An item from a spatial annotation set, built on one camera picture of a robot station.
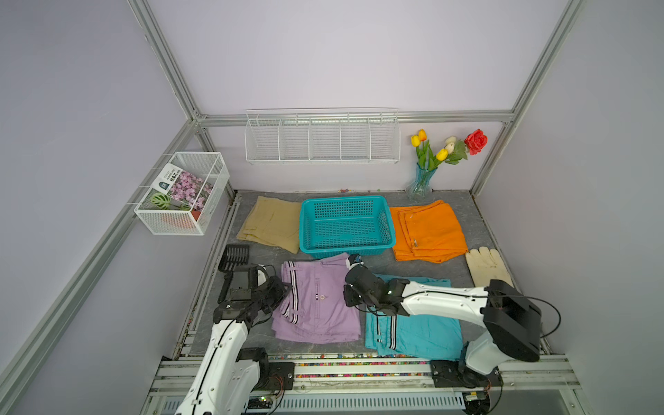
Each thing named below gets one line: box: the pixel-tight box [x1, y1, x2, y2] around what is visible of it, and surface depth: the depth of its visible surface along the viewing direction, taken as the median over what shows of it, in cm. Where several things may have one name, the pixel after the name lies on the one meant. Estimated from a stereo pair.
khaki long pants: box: [236, 195, 301, 255], surface depth 107 cm
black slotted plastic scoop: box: [217, 243, 250, 305], surface depth 101 cm
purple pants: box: [271, 254, 362, 345], surface depth 80 cm
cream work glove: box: [465, 246, 514, 288], surface depth 97 cm
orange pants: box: [389, 199, 469, 263], surface depth 104 cm
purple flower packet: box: [151, 163, 214, 212], surface depth 75 cm
